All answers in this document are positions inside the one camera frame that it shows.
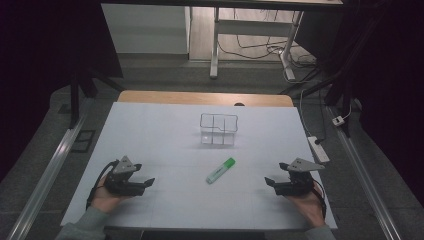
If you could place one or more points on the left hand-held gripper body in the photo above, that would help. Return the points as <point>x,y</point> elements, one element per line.
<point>120,179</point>

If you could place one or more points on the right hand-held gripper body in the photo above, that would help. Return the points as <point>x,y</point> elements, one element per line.
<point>300,181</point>

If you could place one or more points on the person's right hand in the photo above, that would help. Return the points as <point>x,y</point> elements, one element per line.
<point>310,206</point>

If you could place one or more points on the person's left hand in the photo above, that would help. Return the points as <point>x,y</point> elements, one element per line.
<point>103,200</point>

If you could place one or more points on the white power strip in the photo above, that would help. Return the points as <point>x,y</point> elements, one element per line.
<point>318,150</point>

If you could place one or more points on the white table mat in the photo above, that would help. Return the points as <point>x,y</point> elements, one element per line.
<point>173,150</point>

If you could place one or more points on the black floor plate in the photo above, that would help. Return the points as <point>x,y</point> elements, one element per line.
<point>83,141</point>

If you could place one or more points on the green highlighter pen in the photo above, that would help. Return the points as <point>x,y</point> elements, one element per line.
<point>220,171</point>

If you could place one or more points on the small white adapter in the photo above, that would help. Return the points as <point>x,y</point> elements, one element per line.
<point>338,120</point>

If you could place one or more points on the clear plastic organizer box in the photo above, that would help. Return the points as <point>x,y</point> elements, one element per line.
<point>218,130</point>

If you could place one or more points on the black metal stand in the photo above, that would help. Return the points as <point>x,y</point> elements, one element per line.
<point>333,83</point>
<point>75,96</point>

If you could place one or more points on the wooden table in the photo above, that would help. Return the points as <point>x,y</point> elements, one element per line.
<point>200,98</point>

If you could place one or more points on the white cabinet panel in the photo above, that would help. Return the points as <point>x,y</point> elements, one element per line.
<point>146,30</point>

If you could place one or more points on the metal floor rail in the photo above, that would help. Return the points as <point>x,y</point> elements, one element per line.
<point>363,180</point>
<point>46,180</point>

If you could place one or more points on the white desk frame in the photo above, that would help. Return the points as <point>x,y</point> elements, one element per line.
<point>250,28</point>

